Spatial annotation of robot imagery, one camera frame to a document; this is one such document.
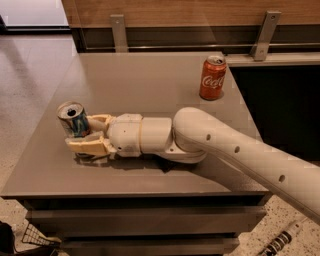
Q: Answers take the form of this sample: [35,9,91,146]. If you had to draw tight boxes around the black snack bar wrapper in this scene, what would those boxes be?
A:
[154,156,177,173]

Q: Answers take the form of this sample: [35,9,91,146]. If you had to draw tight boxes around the blue silver redbull can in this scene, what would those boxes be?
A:
[57,101,91,138]

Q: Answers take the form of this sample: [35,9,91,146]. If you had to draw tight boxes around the black wire basket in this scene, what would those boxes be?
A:
[22,223,61,247]

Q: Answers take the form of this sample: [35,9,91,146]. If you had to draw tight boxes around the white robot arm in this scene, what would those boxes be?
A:
[57,103,320,223]

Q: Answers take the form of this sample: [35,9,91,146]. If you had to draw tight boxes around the orange coca-cola can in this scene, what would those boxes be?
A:
[199,53,227,100]

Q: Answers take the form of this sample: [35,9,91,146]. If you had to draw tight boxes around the white power strip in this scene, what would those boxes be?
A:
[257,221,302,256]

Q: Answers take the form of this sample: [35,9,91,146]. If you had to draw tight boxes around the wooden wall panel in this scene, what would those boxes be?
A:
[61,0,320,28]

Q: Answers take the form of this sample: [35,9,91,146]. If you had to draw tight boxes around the grey drawer cabinet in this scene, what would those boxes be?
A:
[2,52,269,256]

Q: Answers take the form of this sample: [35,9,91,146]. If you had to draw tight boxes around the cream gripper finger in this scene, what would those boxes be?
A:
[87,114,115,134]
[65,131,116,156]

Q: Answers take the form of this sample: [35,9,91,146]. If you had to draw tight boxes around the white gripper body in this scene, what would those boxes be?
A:
[107,114,143,157]

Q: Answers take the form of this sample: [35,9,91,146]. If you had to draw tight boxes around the left metal wall bracket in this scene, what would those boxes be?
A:
[110,14,129,53]

